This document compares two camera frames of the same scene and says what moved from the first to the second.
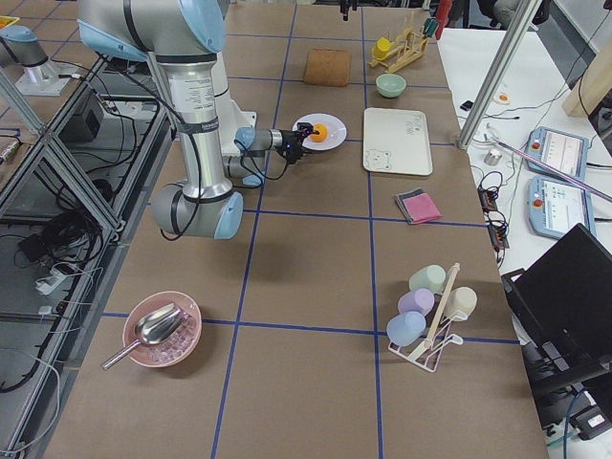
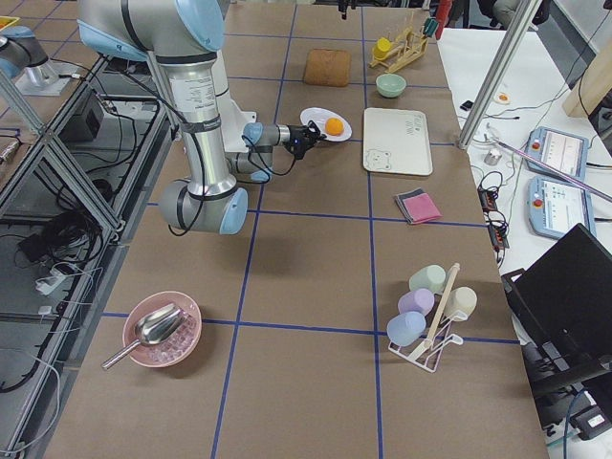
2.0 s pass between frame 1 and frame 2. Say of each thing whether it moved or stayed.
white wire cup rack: stayed
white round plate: moved
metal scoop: stayed
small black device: stayed
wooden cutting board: stayed
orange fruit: moved
